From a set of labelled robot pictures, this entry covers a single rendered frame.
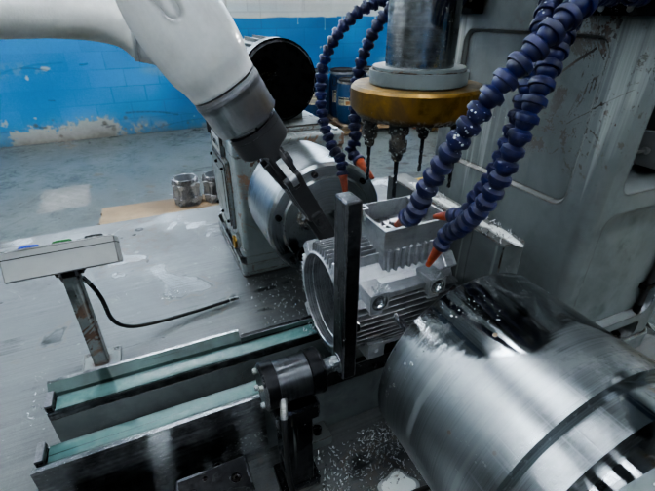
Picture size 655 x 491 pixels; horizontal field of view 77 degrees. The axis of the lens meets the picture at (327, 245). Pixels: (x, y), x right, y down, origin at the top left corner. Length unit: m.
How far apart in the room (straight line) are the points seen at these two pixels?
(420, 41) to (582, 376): 0.40
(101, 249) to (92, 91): 5.33
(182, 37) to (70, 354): 0.72
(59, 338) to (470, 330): 0.88
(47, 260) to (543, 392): 0.73
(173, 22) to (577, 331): 0.50
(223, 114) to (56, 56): 5.57
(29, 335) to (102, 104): 5.13
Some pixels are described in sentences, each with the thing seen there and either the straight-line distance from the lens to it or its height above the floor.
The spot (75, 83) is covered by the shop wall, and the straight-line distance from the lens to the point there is 6.09.
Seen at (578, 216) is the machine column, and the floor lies 1.17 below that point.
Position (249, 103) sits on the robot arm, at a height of 1.32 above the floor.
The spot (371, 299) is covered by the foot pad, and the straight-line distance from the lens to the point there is 0.58.
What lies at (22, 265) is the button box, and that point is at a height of 1.06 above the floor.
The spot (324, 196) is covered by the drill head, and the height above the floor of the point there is 1.10.
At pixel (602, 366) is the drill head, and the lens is 0.42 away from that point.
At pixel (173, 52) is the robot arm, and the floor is 1.38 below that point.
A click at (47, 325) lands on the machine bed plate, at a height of 0.80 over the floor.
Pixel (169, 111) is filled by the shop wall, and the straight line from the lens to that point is 6.15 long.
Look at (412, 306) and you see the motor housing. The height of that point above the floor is 1.03.
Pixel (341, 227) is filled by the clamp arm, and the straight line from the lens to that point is 0.45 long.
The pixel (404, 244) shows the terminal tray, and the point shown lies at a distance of 0.63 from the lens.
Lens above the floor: 1.42
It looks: 30 degrees down
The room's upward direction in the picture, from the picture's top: straight up
